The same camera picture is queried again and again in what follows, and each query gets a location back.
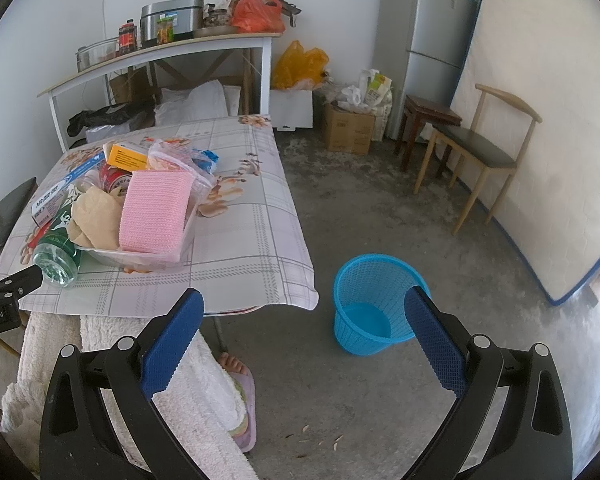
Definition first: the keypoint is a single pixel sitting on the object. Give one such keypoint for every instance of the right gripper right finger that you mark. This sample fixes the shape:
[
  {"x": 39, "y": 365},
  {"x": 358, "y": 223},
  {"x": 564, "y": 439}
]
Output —
[{"x": 532, "y": 439}]

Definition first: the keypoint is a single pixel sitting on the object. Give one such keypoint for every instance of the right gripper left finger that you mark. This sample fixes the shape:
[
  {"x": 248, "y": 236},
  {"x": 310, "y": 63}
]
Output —
[{"x": 77, "y": 436}]

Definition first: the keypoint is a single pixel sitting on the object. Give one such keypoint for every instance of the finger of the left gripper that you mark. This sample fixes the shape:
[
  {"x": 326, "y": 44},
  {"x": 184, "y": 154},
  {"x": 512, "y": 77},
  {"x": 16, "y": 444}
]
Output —
[{"x": 23, "y": 282}]

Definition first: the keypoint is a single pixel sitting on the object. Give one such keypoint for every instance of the brown paper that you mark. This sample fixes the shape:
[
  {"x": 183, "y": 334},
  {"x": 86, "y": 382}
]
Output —
[{"x": 95, "y": 220}]

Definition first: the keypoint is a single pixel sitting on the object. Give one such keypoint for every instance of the red drink can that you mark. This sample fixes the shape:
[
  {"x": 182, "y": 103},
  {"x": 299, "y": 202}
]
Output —
[{"x": 114, "y": 180}]

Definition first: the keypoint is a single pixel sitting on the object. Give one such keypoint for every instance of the orange white medicine box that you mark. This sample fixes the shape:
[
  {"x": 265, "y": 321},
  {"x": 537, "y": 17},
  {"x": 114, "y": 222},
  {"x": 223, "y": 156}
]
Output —
[{"x": 126, "y": 156}]

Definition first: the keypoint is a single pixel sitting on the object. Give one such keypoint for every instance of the clear red zip bag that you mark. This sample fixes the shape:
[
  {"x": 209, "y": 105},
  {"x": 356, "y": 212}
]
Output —
[{"x": 164, "y": 155}]

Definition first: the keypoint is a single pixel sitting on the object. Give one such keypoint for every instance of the red snack bag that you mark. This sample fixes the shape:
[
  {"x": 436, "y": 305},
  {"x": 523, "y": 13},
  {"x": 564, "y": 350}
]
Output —
[{"x": 35, "y": 238}]

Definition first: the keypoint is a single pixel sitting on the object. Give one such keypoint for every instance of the blue wrapper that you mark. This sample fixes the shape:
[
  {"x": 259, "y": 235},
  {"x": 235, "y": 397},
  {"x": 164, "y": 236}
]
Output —
[{"x": 205, "y": 160}]

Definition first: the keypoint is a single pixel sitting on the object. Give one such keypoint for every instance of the blue white long box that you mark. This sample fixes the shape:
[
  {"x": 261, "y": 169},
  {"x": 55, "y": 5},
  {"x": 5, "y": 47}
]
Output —
[{"x": 60, "y": 192}]

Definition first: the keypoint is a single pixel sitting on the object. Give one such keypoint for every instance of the pink knitted cloth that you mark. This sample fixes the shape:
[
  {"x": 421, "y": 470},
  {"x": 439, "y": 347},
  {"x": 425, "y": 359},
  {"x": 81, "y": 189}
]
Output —
[{"x": 154, "y": 211}]

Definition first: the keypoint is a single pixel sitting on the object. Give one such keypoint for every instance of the blue plastic waste basket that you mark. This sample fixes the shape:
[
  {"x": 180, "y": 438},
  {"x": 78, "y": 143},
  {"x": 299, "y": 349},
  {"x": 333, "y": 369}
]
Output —
[{"x": 368, "y": 295}]

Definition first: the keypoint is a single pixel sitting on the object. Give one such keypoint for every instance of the black clothing pile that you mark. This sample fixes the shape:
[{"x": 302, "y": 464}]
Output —
[{"x": 112, "y": 115}]

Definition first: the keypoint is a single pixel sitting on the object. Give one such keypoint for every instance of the floral tablecloth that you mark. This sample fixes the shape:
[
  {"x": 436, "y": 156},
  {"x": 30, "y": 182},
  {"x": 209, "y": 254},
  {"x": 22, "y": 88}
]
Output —
[{"x": 248, "y": 250}]

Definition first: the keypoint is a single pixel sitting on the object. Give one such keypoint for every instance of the glass pot with lid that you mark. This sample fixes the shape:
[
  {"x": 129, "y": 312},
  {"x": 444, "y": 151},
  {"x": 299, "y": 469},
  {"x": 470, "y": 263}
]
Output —
[{"x": 100, "y": 51}]

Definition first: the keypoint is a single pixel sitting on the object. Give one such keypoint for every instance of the white pillow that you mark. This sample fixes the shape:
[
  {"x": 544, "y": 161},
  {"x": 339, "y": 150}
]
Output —
[{"x": 210, "y": 100}]

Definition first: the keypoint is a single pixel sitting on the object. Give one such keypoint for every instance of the dark sauce jar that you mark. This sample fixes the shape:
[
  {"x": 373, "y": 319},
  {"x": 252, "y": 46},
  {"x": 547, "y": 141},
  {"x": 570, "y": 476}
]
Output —
[{"x": 127, "y": 38}]

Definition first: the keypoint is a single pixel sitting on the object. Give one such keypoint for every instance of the wooden chair dark seat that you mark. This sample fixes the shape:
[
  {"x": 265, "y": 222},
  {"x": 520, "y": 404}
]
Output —
[{"x": 472, "y": 146}]

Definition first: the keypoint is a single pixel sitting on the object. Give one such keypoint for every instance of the steel rice cooker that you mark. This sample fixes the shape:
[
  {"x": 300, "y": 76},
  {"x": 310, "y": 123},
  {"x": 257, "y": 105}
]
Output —
[{"x": 173, "y": 19}]

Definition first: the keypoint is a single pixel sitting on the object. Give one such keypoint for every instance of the white cardboard box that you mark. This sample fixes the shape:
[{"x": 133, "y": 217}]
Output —
[{"x": 291, "y": 109}]

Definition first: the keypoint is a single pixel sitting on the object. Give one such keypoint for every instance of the white side table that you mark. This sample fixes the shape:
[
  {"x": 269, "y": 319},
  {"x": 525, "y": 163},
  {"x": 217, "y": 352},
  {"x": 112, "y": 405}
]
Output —
[{"x": 261, "y": 40}]

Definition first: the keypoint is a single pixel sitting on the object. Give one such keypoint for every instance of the dark wooden stool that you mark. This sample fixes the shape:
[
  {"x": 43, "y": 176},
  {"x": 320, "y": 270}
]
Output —
[{"x": 416, "y": 113}]

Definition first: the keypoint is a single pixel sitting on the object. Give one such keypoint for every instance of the yellow plastic bag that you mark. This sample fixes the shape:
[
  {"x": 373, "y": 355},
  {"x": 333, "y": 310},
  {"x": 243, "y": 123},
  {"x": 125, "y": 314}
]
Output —
[{"x": 299, "y": 69}]

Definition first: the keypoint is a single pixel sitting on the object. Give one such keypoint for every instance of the brown cardboard box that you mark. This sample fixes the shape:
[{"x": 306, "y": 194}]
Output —
[{"x": 346, "y": 132}]

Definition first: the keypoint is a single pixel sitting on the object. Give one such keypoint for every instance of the red plastic bag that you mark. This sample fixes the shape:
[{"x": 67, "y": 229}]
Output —
[{"x": 252, "y": 16}]

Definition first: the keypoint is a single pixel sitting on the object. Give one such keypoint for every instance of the white bags on box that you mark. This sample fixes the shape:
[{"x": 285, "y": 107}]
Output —
[{"x": 371, "y": 95}]

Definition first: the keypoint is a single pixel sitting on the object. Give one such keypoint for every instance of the white mattress blue trim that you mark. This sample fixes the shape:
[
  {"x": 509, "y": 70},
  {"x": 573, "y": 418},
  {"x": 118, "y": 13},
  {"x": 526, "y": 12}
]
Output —
[{"x": 532, "y": 76}]

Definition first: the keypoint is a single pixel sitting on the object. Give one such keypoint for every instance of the silver refrigerator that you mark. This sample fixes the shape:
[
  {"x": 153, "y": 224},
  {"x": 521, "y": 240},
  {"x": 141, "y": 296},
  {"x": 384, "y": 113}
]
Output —
[{"x": 421, "y": 45}]

